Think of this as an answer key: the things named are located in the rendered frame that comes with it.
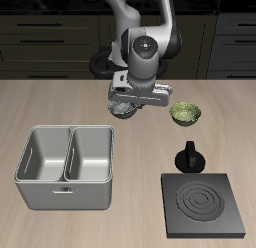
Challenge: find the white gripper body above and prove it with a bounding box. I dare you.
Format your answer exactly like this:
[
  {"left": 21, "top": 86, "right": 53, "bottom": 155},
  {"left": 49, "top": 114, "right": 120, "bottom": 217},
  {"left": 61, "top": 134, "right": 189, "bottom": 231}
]
[{"left": 107, "top": 83, "right": 174, "bottom": 108}]

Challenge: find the green bowl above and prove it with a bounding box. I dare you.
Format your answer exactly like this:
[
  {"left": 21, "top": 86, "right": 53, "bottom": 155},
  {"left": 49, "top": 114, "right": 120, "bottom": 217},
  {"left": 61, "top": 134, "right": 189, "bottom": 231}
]
[{"left": 169, "top": 101, "right": 203, "bottom": 128}]

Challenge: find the black bowl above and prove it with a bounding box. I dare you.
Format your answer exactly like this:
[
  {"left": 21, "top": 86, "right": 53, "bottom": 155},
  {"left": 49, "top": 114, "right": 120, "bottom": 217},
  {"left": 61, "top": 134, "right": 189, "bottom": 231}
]
[{"left": 107, "top": 100, "right": 140, "bottom": 120}]

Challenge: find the round black stove knob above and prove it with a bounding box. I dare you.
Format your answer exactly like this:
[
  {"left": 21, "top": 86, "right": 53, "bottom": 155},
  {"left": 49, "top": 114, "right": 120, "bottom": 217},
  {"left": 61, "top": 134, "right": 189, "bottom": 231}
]
[{"left": 174, "top": 140, "right": 207, "bottom": 174}]

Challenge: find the dark grey stove plate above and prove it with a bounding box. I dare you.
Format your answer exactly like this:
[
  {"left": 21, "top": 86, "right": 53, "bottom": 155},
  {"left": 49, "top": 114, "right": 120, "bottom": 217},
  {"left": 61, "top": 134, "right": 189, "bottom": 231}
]
[{"left": 160, "top": 172, "right": 247, "bottom": 240}]

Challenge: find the dark grey kitchen cupboard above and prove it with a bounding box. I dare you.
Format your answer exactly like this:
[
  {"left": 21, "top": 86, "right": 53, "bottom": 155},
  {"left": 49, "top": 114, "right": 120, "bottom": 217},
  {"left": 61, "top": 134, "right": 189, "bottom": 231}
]
[{"left": 206, "top": 13, "right": 256, "bottom": 81}]

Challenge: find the dark brown kitchen cupboard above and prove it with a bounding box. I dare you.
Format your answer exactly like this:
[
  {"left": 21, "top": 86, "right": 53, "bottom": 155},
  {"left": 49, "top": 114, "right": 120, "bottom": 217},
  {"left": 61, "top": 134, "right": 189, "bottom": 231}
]
[{"left": 0, "top": 13, "right": 218, "bottom": 81}]

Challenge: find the white two-bin basket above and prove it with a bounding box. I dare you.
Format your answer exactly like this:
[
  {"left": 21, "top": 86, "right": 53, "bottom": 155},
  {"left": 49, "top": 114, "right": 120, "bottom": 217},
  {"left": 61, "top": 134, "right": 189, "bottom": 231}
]
[{"left": 13, "top": 124, "right": 116, "bottom": 212}]

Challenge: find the black kitchen countertop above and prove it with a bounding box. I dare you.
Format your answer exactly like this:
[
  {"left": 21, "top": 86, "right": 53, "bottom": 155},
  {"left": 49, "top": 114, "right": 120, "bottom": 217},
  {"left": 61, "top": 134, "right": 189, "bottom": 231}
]
[{"left": 0, "top": 0, "right": 256, "bottom": 16}]

